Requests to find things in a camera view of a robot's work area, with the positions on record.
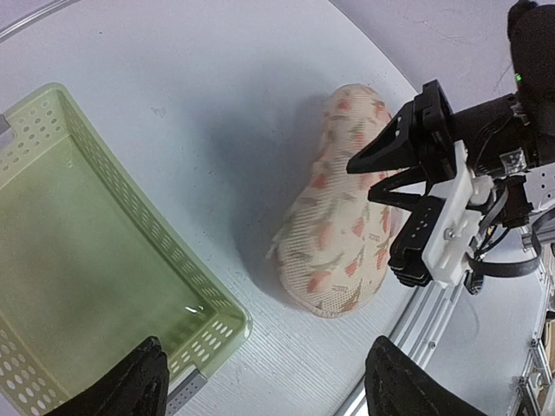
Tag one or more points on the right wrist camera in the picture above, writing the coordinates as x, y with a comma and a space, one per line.
445, 253

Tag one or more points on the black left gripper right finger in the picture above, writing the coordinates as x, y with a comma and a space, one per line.
395, 385

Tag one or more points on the floral mesh laundry bag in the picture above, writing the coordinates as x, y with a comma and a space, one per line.
333, 247

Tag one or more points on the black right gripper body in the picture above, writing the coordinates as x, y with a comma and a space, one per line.
502, 143

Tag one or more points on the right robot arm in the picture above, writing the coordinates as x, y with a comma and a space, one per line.
530, 30

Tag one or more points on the green perforated plastic basket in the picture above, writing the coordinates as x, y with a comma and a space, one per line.
90, 268

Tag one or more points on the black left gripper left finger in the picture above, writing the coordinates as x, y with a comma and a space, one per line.
137, 385

